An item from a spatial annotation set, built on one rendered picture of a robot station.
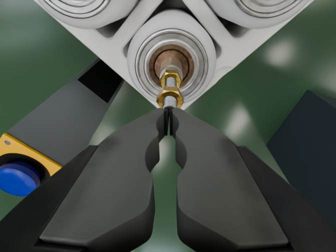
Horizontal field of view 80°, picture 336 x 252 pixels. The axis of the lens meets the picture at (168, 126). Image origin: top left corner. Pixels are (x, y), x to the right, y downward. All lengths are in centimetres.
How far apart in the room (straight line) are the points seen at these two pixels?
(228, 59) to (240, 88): 23
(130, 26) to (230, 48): 13
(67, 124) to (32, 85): 34
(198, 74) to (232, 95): 31
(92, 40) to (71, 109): 10
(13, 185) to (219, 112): 44
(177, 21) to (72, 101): 18
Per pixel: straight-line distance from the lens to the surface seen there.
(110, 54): 30
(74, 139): 26
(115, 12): 22
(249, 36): 30
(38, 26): 54
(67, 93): 32
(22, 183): 25
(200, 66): 22
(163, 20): 21
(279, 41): 52
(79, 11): 22
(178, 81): 18
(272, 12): 22
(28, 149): 24
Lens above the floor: 46
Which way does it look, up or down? 57 degrees down
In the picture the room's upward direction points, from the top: 177 degrees counter-clockwise
